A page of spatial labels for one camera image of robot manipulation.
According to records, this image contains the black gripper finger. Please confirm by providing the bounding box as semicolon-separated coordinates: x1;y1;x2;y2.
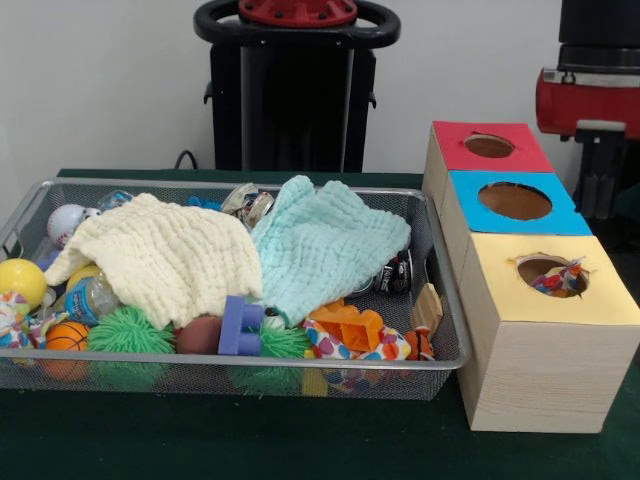
581;143;602;216
602;143;627;216

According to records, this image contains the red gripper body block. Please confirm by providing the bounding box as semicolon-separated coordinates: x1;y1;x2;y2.
534;69;640;145

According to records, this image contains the colourful heart print cloth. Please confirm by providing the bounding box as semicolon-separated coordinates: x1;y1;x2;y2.
530;258;586;299
302;317;412;361

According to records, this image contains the wooden box with three holes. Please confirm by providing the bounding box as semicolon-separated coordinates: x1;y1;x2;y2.
422;121;640;434

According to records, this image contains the mint green muslin cloth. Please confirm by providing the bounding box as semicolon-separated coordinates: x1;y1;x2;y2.
251;174;413;329

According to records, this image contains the orange plastic building block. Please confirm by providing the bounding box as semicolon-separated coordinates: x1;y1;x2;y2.
307;298;385;351

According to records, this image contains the small green spiky ball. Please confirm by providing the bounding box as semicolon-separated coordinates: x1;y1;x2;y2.
257;317;314;359

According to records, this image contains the purple plastic building block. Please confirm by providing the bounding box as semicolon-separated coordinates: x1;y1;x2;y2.
217;294;265;357

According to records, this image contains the brown toy football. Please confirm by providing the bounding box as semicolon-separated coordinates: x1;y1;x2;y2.
174;315;224;356

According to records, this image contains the dark green tablecloth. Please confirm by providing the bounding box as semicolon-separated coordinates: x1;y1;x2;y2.
0;168;640;480

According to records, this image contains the cream yellow muslin cloth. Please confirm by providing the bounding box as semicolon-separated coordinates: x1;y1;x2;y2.
43;192;264;331

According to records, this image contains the large green spiky ball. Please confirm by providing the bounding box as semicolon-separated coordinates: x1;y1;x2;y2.
87;305;176;354

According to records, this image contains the orange mini basketball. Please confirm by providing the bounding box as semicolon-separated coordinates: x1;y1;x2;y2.
44;321;91;352

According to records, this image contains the yellow plastic ball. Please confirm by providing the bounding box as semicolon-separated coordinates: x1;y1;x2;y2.
0;259;49;311

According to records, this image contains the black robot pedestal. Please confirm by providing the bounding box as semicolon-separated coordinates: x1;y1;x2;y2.
193;0;401;174

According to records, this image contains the silver wire mesh bin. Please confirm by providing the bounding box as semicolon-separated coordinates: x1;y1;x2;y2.
0;178;472;403

